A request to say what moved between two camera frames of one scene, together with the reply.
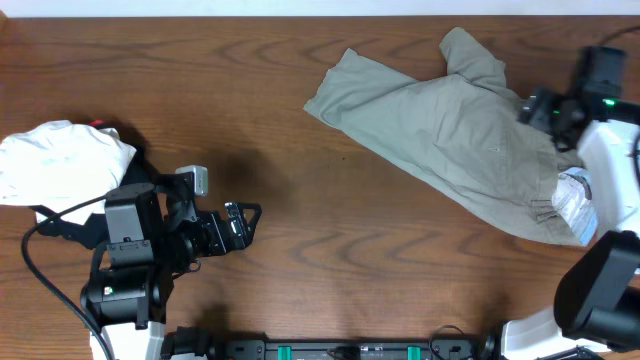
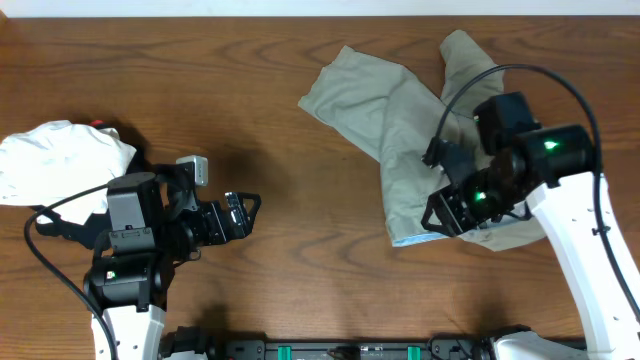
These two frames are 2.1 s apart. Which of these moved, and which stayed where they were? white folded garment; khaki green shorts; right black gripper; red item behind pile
Moved: khaki green shorts; right black gripper
Stayed: red item behind pile; white folded garment
